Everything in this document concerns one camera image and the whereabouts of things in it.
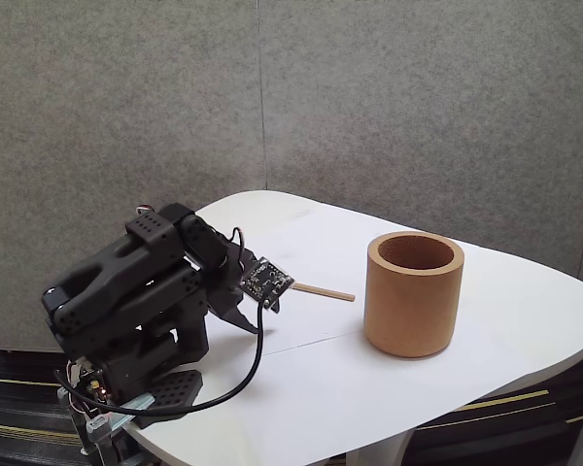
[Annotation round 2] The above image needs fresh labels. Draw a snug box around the tan paper pen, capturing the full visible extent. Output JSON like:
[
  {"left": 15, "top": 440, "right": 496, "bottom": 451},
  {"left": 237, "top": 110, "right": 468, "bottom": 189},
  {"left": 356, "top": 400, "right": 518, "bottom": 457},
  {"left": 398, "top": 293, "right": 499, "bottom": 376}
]
[{"left": 291, "top": 283, "right": 356, "bottom": 303}]

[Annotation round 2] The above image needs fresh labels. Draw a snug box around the round cork pen holder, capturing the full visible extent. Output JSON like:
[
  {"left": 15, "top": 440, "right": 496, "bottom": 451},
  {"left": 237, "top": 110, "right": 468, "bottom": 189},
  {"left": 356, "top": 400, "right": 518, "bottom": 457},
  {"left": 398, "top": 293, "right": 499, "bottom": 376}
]
[{"left": 362, "top": 231, "right": 466, "bottom": 359}]

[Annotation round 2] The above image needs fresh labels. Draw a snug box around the silver metal table clamp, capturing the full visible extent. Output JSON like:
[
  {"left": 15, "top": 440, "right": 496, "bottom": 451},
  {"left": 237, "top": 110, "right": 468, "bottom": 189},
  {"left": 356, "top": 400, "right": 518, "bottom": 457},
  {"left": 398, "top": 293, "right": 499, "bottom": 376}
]
[{"left": 57, "top": 387, "right": 156, "bottom": 460}]

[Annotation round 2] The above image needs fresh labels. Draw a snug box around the bare camera circuit board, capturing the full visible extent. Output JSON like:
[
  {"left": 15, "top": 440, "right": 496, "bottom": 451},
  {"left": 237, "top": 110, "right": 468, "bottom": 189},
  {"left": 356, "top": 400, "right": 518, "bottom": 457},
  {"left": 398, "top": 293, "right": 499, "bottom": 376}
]
[{"left": 240, "top": 257, "right": 295, "bottom": 301}]

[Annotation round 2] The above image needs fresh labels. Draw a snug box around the thick black camera cable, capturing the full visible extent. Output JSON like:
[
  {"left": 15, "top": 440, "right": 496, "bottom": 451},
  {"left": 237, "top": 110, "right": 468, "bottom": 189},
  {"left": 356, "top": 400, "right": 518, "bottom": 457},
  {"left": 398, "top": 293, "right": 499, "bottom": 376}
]
[{"left": 52, "top": 298, "right": 266, "bottom": 416}]

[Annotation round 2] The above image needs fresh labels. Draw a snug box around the arm controller board with wires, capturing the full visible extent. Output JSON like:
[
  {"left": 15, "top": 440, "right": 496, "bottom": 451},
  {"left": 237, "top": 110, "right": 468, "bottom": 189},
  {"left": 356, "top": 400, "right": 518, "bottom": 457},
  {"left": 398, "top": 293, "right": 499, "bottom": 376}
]
[{"left": 66, "top": 359, "right": 116, "bottom": 405}]

